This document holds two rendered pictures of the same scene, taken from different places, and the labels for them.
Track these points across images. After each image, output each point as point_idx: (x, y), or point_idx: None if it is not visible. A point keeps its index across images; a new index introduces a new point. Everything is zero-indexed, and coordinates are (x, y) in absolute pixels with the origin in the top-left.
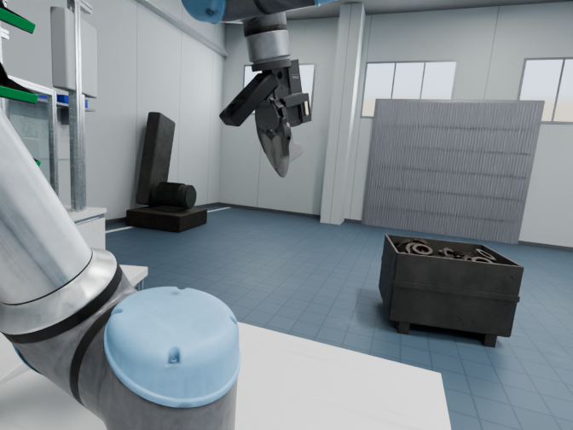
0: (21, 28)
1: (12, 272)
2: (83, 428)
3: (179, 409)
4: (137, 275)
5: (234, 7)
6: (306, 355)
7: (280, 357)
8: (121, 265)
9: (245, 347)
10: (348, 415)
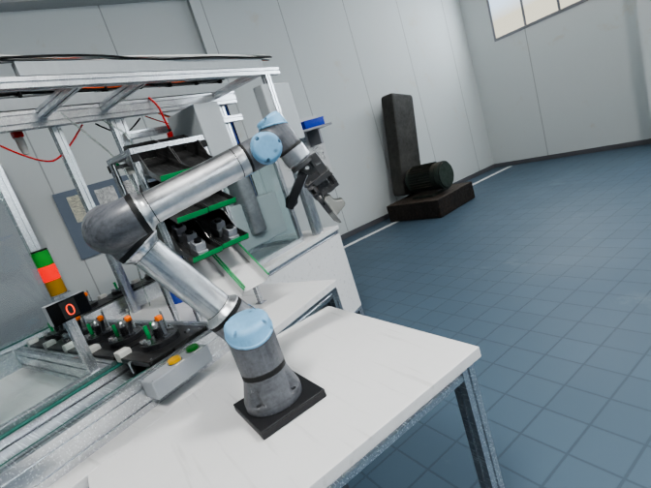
0: None
1: (201, 310)
2: None
3: (241, 350)
4: (326, 287)
5: None
6: (390, 336)
7: (373, 338)
8: (321, 281)
9: (357, 332)
10: (383, 369)
